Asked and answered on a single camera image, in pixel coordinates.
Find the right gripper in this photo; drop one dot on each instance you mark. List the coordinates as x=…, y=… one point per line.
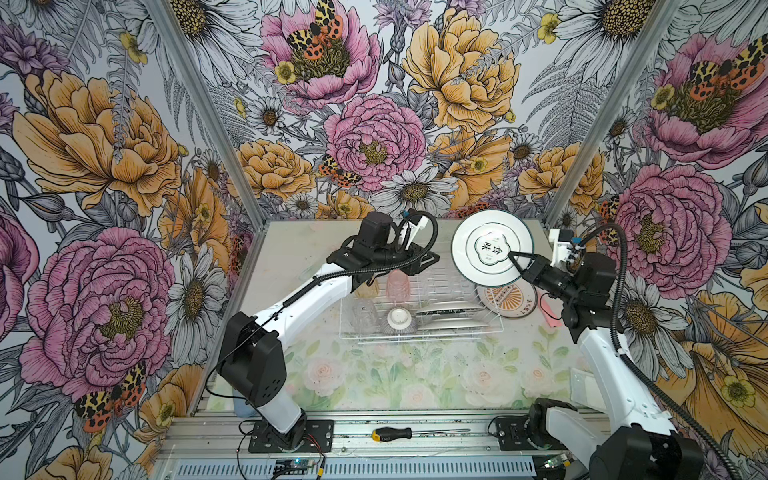
x=536, y=270

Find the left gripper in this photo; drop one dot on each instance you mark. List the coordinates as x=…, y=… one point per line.
x=419, y=268

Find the white green rim plate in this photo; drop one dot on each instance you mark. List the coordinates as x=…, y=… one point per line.
x=481, y=243

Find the white wire dish rack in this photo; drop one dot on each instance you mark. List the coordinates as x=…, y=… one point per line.
x=440, y=283

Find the orange pattern plate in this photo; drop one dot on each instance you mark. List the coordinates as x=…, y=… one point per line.
x=513, y=301

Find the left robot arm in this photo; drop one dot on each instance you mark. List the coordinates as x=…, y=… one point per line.
x=252, y=358

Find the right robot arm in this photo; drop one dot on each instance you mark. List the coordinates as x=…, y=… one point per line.
x=643, y=443

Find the white square dish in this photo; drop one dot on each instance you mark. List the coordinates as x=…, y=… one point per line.
x=584, y=390

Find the yellow glass cup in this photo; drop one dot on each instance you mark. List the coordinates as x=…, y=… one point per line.
x=368, y=290

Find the pink glass cup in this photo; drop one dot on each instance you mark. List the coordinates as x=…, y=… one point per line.
x=398, y=288

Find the clear glass cup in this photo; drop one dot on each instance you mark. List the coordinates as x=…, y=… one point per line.
x=363, y=317

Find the striped small bowl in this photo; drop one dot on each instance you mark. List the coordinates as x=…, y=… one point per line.
x=399, y=321

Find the black yellow screwdriver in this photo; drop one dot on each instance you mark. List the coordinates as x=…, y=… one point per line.
x=390, y=434

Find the blue grey sponge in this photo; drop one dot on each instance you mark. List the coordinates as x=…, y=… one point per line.
x=243, y=408

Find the green circuit board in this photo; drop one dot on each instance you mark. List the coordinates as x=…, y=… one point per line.
x=295, y=466

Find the white vented panel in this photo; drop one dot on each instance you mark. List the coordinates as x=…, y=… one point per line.
x=478, y=467

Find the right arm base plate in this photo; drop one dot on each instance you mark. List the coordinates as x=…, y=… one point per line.
x=512, y=433

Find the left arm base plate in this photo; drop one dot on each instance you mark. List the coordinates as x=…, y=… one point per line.
x=318, y=433

